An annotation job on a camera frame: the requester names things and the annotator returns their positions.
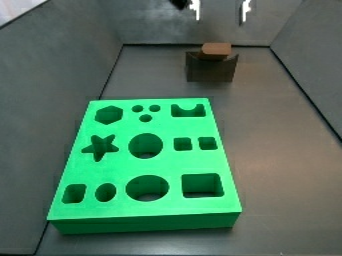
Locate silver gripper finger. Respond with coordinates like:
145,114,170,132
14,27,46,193
189,0,201,20
240,0,253,25

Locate brown square-circle peg object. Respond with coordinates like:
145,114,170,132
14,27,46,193
198,42,232,60

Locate green foam shape fixture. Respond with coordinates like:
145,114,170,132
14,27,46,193
47,98,242,234

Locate dark grey curved stand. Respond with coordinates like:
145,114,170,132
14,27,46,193
186,52,240,82

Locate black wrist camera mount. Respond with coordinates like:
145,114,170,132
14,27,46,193
170,0,190,10

